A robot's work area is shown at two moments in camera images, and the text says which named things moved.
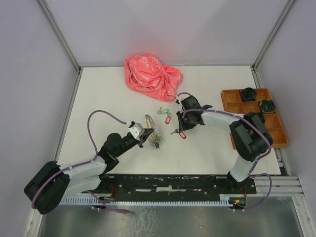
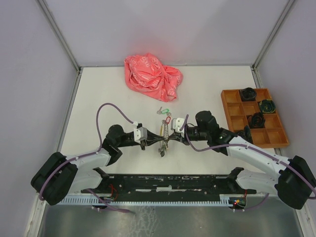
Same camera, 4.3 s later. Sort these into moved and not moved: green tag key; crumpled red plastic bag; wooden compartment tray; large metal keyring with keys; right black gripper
Moved: large metal keyring with keys; right black gripper
Not moved: crumpled red plastic bag; green tag key; wooden compartment tray
